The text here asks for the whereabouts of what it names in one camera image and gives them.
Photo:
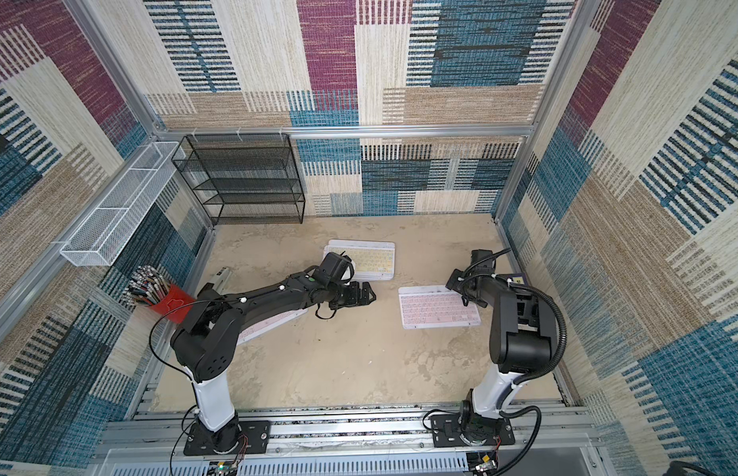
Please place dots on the yellow keyboard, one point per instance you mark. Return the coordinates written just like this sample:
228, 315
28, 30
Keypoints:
372, 261

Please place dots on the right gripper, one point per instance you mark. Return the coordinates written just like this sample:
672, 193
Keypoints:
461, 283

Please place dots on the black white stapler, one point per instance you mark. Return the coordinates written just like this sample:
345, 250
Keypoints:
217, 282

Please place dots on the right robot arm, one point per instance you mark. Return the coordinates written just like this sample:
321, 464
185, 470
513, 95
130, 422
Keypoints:
527, 340

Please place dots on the dark blue notebook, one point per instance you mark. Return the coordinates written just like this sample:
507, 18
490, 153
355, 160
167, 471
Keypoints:
517, 278

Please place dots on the black wire shelf rack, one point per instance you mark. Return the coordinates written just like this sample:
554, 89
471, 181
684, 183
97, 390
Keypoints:
243, 178

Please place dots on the pink keyboard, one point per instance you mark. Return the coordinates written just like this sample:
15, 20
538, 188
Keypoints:
435, 307
263, 327

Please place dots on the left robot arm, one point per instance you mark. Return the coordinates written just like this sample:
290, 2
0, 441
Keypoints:
205, 344

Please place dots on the white mesh wall basket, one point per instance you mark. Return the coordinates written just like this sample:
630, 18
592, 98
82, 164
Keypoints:
105, 232

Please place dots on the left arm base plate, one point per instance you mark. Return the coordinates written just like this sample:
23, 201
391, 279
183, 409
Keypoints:
238, 437

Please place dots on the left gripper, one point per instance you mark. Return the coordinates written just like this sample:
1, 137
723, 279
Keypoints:
358, 296

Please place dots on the bundle of pens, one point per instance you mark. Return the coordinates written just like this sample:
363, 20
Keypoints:
147, 286

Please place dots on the red pen cup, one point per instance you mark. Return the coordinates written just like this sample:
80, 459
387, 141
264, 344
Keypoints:
175, 306

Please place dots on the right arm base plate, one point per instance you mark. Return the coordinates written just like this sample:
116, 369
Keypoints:
447, 432

